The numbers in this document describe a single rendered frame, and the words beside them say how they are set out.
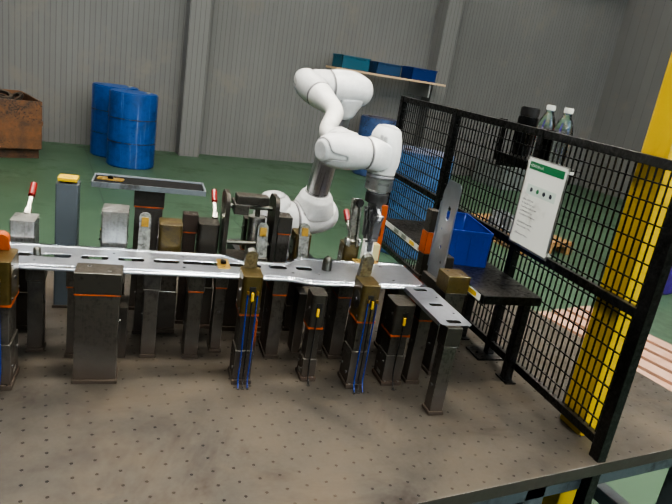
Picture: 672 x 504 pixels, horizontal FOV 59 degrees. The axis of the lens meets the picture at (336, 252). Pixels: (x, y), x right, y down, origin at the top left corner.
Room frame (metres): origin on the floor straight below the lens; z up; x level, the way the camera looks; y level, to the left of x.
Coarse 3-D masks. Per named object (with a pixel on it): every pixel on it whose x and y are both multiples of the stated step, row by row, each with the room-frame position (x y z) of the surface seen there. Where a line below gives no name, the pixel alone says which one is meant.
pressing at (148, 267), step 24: (24, 264) 1.52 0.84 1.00; (48, 264) 1.54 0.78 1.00; (72, 264) 1.57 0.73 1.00; (120, 264) 1.63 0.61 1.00; (144, 264) 1.66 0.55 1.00; (168, 264) 1.69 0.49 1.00; (192, 264) 1.73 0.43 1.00; (240, 264) 1.81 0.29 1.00; (264, 264) 1.83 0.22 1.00; (288, 264) 1.87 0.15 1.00; (312, 264) 1.91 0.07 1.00; (336, 264) 1.95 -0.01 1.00; (384, 264) 2.04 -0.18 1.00; (384, 288) 1.82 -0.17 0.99
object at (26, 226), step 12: (12, 216) 1.72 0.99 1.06; (24, 216) 1.74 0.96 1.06; (36, 216) 1.76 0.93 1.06; (12, 228) 1.69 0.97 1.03; (24, 228) 1.70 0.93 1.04; (36, 228) 1.74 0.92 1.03; (12, 240) 1.69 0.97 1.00; (24, 240) 1.70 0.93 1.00; (36, 240) 1.74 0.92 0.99; (24, 276) 1.71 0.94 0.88; (24, 288) 1.71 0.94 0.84; (24, 300) 1.70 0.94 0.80; (24, 312) 1.70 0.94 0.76; (24, 324) 1.70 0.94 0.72
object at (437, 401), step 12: (444, 336) 1.59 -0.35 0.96; (456, 336) 1.59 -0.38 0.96; (444, 348) 1.59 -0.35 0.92; (456, 348) 1.60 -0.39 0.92; (444, 360) 1.59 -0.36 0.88; (432, 372) 1.62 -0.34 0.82; (444, 372) 1.59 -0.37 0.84; (432, 384) 1.60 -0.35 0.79; (444, 384) 1.60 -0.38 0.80; (432, 396) 1.59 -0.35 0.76; (444, 396) 1.60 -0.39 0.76; (432, 408) 1.59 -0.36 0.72
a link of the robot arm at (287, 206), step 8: (264, 192) 2.53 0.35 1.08; (272, 192) 2.54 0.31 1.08; (280, 192) 2.54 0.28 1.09; (280, 200) 2.48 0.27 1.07; (288, 200) 2.52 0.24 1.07; (280, 208) 2.47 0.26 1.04; (288, 208) 2.51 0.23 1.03; (296, 208) 2.54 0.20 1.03; (296, 216) 2.52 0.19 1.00; (296, 224) 2.52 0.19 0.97
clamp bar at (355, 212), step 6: (354, 198) 2.06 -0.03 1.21; (360, 198) 2.08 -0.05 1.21; (354, 204) 2.06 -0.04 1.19; (360, 204) 2.04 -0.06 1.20; (354, 210) 2.07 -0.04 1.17; (360, 210) 2.07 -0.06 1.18; (354, 216) 2.07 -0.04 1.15; (360, 216) 2.06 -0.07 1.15; (354, 222) 2.06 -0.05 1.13; (348, 228) 2.06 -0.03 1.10; (354, 228) 2.06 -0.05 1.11; (348, 234) 2.05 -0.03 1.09; (354, 234) 2.06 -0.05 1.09; (348, 246) 2.04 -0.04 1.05
